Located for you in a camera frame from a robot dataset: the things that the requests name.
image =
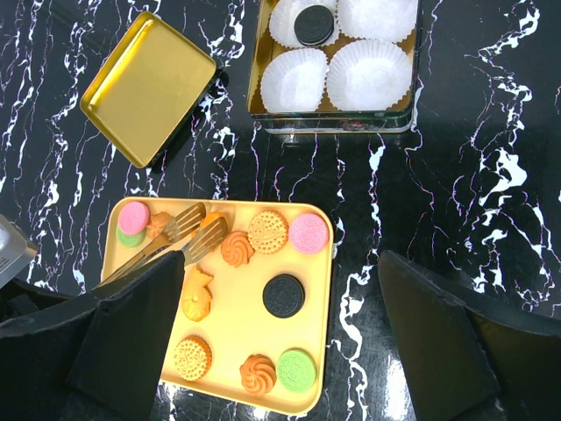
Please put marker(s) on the pink cookie left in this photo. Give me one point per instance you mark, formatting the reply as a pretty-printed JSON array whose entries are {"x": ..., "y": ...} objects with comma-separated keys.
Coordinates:
[{"x": 133, "y": 218}]

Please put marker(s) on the white paper cup front-right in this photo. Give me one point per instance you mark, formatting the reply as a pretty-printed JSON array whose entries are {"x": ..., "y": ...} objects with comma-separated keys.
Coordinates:
[{"x": 368, "y": 75}]

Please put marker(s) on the white paper cup front-left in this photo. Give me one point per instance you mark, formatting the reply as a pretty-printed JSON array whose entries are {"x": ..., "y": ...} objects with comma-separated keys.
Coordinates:
[{"x": 294, "y": 81}]

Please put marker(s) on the orange swirl cookie bottom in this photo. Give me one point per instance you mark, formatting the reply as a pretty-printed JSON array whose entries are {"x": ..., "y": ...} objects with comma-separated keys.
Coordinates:
[{"x": 258, "y": 374}]

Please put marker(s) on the green cookie left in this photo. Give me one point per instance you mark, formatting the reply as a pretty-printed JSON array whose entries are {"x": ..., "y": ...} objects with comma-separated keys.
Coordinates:
[{"x": 130, "y": 240}]

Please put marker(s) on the green cookie right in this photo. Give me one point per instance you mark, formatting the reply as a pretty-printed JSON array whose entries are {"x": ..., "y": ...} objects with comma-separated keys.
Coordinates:
[{"x": 296, "y": 370}]

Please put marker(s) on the gold tin lid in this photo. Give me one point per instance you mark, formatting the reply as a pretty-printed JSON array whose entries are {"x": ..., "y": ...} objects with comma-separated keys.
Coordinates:
[{"x": 147, "y": 88}]

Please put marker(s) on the gold cookie tin box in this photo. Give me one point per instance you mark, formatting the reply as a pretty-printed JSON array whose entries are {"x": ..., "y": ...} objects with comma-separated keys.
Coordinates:
[{"x": 326, "y": 119}]

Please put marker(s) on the yellow plastic tray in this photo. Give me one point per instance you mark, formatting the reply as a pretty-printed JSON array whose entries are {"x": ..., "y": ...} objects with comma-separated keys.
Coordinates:
[{"x": 238, "y": 324}]

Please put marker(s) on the orange swirl cookie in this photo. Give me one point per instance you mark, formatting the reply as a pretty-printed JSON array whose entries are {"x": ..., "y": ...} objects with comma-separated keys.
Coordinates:
[
  {"x": 258, "y": 374},
  {"x": 158, "y": 223},
  {"x": 236, "y": 249}
]

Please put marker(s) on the round tan biscuit bottom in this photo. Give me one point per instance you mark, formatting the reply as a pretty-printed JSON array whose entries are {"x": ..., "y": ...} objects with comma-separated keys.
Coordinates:
[{"x": 192, "y": 358}]

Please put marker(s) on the pink cookie right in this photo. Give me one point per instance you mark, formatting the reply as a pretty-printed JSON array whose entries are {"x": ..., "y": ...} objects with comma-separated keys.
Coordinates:
[{"x": 308, "y": 233}]

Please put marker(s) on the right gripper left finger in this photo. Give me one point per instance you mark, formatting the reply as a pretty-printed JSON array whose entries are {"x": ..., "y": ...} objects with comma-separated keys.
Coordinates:
[{"x": 97, "y": 356}]

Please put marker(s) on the round tan biscuit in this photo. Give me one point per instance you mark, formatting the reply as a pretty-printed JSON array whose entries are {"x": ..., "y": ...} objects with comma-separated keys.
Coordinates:
[
  {"x": 268, "y": 232},
  {"x": 192, "y": 358}
]

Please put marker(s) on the round tan biscuit top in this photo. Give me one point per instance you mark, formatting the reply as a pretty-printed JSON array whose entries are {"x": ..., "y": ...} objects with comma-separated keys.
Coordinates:
[{"x": 268, "y": 232}]

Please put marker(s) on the white paper cup back-right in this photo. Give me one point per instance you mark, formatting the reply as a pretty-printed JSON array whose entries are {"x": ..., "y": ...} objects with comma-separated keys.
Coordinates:
[{"x": 390, "y": 20}]

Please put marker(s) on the black sandwich cookie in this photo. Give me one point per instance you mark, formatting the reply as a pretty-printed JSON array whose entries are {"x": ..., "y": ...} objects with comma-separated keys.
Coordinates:
[
  {"x": 314, "y": 25},
  {"x": 283, "y": 296}
]

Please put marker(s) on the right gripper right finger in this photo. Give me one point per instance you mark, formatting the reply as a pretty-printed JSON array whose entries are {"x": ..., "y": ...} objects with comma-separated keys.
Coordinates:
[{"x": 467, "y": 356}]

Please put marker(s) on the white paper cup back-left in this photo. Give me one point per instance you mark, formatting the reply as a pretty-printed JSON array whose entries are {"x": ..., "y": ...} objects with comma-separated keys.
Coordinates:
[{"x": 281, "y": 23}]

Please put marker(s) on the yellow pineapple cookie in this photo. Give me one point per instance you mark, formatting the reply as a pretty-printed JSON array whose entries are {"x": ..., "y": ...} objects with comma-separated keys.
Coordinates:
[
  {"x": 210, "y": 218},
  {"x": 196, "y": 297}
]

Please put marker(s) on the green cookie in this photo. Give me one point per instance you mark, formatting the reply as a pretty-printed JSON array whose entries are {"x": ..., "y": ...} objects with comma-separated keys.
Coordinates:
[
  {"x": 296, "y": 370},
  {"x": 130, "y": 240}
]

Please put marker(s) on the pink cookie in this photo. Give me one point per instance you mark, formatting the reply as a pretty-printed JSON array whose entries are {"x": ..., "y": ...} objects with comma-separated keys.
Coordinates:
[
  {"x": 133, "y": 218},
  {"x": 308, "y": 233}
]

